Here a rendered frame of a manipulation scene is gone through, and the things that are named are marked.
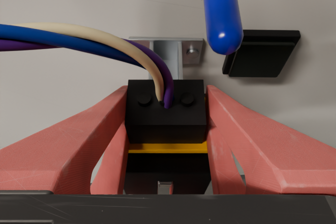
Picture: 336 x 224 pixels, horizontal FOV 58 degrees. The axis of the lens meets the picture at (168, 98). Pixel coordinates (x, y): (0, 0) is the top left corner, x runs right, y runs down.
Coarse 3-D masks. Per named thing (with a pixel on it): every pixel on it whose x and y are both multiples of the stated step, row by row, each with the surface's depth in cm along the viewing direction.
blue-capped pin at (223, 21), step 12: (204, 0) 7; (216, 0) 7; (228, 0) 7; (204, 12) 7; (216, 12) 7; (228, 12) 7; (216, 24) 6; (228, 24) 6; (240, 24) 7; (216, 36) 6; (228, 36) 6; (240, 36) 6; (216, 48) 7; (228, 48) 6
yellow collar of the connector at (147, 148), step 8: (136, 144) 13; (144, 144) 13; (152, 144) 13; (160, 144) 13; (168, 144) 13; (176, 144) 13; (184, 144) 13; (192, 144) 13; (200, 144) 13; (128, 152) 13; (136, 152) 13; (144, 152) 13; (152, 152) 13; (160, 152) 13; (168, 152) 13; (176, 152) 13; (184, 152) 13; (192, 152) 13; (200, 152) 13
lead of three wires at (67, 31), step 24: (0, 24) 7; (24, 24) 7; (48, 24) 7; (72, 24) 7; (0, 48) 7; (24, 48) 7; (48, 48) 7; (72, 48) 7; (96, 48) 8; (120, 48) 8; (144, 48) 9; (168, 72) 10; (168, 96) 11
